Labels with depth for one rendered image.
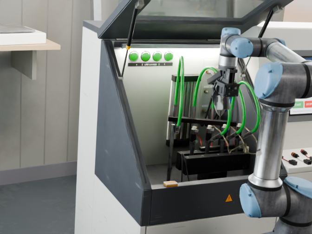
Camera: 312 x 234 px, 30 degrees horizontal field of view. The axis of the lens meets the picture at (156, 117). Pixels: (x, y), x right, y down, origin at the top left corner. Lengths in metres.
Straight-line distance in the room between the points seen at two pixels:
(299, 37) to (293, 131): 0.46
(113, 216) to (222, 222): 0.49
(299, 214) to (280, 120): 0.35
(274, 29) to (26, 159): 2.57
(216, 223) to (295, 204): 0.59
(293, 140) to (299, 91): 1.04
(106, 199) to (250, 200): 0.94
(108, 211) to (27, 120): 2.07
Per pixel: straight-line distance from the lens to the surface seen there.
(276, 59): 2.17
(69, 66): 4.68
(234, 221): 2.60
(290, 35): 2.91
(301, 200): 2.05
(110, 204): 2.69
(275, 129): 1.92
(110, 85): 2.58
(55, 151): 4.83
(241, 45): 2.21
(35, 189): 4.67
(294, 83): 1.88
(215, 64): 2.92
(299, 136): 2.94
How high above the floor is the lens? 1.86
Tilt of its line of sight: 16 degrees down
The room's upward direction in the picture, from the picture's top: 4 degrees clockwise
